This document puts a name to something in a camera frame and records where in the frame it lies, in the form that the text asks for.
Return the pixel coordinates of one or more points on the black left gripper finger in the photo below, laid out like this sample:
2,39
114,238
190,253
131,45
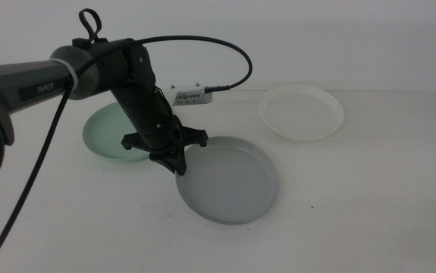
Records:
164,157
180,163

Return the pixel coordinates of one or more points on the mint green shallow bowl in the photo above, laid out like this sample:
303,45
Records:
104,132

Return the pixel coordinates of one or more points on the grey shallow bowl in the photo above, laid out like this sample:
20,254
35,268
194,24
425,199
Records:
229,182

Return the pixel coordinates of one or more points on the white shallow bowl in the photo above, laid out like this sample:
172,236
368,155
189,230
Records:
301,113

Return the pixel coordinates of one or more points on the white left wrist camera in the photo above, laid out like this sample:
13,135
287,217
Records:
191,96

